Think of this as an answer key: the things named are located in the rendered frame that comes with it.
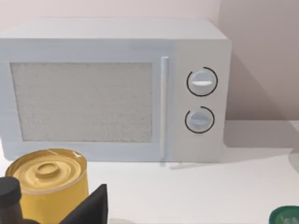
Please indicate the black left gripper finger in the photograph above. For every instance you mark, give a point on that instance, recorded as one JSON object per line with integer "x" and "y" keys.
{"x": 91, "y": 207}

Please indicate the yellow can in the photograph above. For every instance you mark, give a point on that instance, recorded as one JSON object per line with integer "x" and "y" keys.
{"x": 51, "y": 182}

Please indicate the brown bottle with black cap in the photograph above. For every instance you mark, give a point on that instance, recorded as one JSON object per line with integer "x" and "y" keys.
{"x": 9, "y": 200}

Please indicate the microwave oven door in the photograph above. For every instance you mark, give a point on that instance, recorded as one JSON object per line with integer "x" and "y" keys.
{"x": 81, "y": 102}

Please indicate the small microwave knob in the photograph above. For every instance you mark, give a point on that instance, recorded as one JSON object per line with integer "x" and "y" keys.
{"x": 199, "y": 120}

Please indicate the large microwave knob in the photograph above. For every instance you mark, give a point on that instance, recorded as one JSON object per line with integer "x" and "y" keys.
{"x": 202, "y": 81}

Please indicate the pale microwave oven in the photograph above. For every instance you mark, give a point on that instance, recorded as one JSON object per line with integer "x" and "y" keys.
{"x": 198, "y": 46}

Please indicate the green round lid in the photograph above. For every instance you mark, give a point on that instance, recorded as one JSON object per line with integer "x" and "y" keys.
{"x": 285, "y": 215}

